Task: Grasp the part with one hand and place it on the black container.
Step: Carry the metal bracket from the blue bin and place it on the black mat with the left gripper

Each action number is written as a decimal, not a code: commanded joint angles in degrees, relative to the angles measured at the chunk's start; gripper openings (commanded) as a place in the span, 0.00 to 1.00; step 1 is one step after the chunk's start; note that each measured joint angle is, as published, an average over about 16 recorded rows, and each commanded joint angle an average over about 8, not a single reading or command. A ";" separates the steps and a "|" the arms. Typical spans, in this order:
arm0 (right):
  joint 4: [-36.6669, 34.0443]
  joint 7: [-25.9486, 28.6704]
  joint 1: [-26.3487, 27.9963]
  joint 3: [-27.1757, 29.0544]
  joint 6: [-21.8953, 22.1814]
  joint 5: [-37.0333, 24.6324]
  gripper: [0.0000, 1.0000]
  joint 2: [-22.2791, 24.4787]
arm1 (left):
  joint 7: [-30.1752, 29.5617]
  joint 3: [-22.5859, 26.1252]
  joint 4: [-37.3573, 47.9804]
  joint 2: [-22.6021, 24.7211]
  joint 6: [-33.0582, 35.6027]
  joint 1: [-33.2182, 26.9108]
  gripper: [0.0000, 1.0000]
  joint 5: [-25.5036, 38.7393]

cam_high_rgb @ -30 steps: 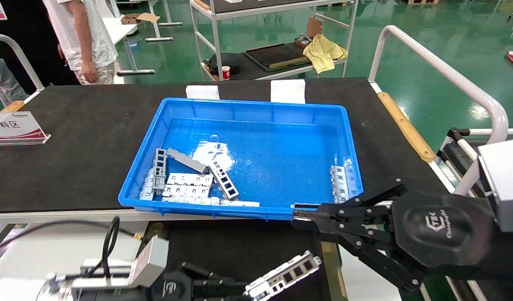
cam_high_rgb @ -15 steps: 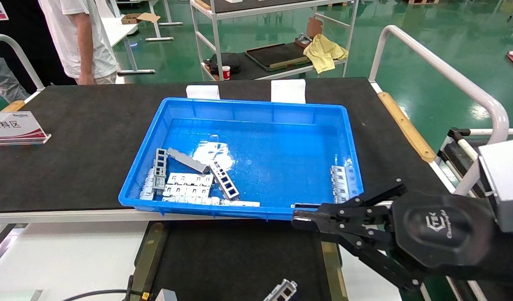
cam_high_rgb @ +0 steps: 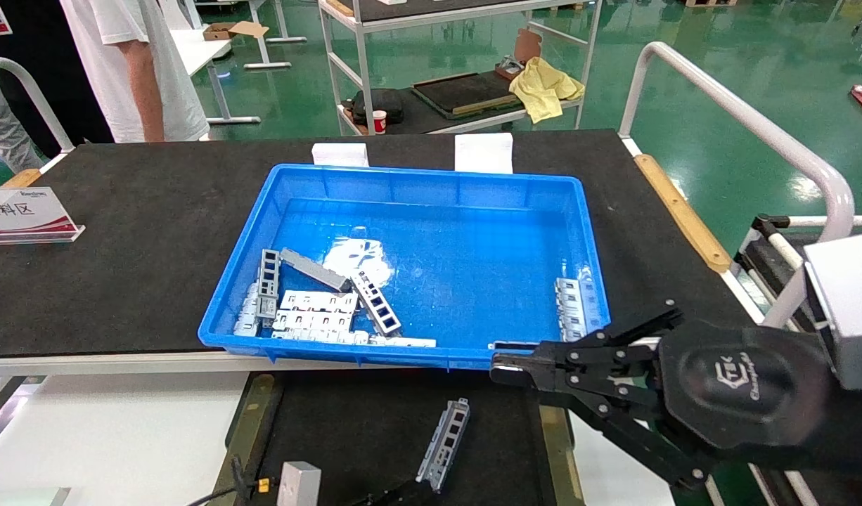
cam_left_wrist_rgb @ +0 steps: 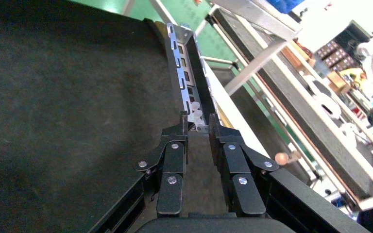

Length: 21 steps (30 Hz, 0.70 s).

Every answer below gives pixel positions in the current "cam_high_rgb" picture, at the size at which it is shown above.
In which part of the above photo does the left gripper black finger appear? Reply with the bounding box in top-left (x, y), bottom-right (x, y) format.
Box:
top-left (364, 480), bottom-right (432, 506)

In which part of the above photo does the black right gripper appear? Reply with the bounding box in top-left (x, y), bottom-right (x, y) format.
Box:
top-left (491, 301), bottom-right (862, 491)

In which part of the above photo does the grey slotted metal bracket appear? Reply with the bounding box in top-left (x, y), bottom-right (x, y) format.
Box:
top-left (257, 249), bottom-right (282, 324)
top-left (416, 398), bottom-right (471, 493)

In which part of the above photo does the thin silver metal strip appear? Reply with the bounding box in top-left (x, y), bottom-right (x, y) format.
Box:
top-left (368, 336), bottom-right (437, 349)

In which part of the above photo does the silver perforated metal plate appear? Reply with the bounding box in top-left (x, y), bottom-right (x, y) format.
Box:
top-left (271, 329), bottom-right (370, 345)
top-left (280, 290), bottom-right (359, 314)
top-left (273, 309), bottom-right (354, 331)

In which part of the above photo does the long yellow wooden strip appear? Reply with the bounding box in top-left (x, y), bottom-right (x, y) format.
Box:
top-left (633, 153), bottom-right (733, 273)

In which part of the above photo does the blue plastic bin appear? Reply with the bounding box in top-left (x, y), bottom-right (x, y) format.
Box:
top-left (198, 164), bottom-right (611, 371)

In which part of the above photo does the clear plastic bag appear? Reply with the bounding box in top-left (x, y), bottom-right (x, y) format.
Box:
top-left (323, 238), bottom-right (393, 285)

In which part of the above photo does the wide white paper label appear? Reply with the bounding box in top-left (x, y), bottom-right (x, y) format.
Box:
top-left (455, 132), bottom-right (515, 174)

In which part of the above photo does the white tube railing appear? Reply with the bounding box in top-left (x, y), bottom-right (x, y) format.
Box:
top-left (0, 56), bottom-right (75, 152)
top-left (617, 41), bottom-right (857, 331)

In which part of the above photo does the yellow cloth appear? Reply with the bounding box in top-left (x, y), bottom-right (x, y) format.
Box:
top-left (508, 56), bottom-right (586, 124)

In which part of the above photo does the flat black board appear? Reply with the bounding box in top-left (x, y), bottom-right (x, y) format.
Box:
top-left (411, 70), bottom-right (523, 120)

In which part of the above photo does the narrow white paper label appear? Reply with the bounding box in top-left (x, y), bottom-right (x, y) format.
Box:
top-left (312, 143), bottom-right (370, 168)

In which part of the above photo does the upright cardboard piece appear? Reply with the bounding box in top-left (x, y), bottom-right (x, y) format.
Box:
top-left (513, 27), bottom-right (543, 64)

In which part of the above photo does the black bag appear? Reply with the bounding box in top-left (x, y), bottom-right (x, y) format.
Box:
top-left (350, 88), bottom-right (406, 127)

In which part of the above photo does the white metal shelf unit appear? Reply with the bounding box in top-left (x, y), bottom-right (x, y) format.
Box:
top-left (319, 0), bottom-right (604, 136)

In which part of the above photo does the white red table sign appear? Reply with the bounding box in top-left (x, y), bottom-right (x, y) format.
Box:
top-left (0, 186), bottom-right (86, 245)

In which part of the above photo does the white table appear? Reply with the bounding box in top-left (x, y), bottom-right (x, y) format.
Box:
top-left (167, 0), bottom-right (291, 127)

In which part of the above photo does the flat open cardboard box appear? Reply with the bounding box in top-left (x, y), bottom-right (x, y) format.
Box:
top-left (203, 21), bottom-right (270, 41)

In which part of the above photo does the person in black top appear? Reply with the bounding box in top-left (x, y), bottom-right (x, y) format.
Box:
top-left (0, 0), bottom-right (115, 173)

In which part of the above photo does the silver stacked metal bracket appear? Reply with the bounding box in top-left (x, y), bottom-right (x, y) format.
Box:
top-left (554, 278), bottom-right (588, 342)

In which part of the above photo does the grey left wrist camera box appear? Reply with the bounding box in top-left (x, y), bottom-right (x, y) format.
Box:
top-left (276, 461), bottom-right (322, 506)

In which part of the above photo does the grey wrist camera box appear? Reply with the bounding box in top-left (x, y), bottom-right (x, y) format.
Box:
top-left (802, 233), bottom-right (862, 391)
top-left (276, 461), bottom-right (322, 506)

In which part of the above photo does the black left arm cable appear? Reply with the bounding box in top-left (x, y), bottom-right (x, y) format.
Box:
top-left (188, 455), bottom-right (277, 506)

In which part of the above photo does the silver bracket with square holes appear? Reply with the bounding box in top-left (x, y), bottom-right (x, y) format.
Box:
top-left (350, 271), bottom-right (402, 337)

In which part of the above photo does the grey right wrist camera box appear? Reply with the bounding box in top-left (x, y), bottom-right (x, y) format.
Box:
top-left (802, 233), bottom-right (862, 391)

